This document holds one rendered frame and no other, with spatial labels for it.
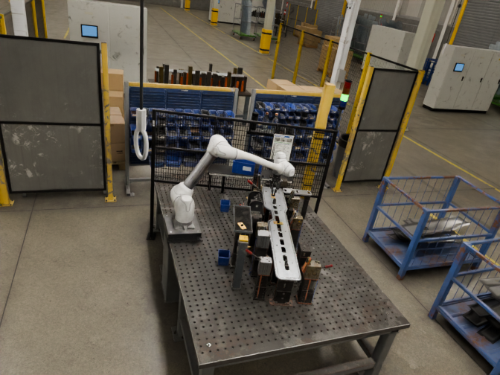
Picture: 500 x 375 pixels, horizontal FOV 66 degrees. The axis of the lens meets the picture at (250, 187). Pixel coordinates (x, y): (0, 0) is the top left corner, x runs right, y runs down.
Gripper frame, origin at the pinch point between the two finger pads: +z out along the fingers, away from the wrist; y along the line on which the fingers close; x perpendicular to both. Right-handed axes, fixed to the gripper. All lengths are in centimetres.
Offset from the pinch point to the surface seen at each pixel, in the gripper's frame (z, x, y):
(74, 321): 104, -77, -165
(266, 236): -6, -83, -15
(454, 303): 87, -38, 200
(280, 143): -30, 55, 7
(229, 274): 34, -82, -38
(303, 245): 1, -81, 16
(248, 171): -2.3, 35.3, -23.7
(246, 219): -11, -70, -30
